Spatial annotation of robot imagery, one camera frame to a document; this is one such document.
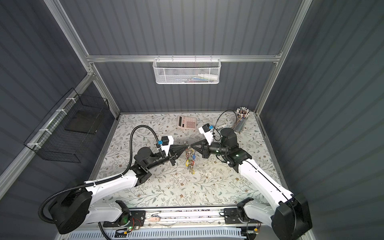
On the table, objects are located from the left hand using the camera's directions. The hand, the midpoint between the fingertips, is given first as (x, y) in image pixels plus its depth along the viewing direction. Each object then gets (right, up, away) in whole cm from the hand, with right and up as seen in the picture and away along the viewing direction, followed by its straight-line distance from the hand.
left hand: (187, 146), depth 70 cm
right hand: (+3, -1, +2) cm, 4 cm away
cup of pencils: (+35, +18, +26) cm, 47 cm away
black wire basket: (-60, +6, +3) cm, 61 cm away
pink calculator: (-3, +12, +42) cm, 44 cm away
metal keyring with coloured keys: (+1, -5, +1) cm, 5 cm away
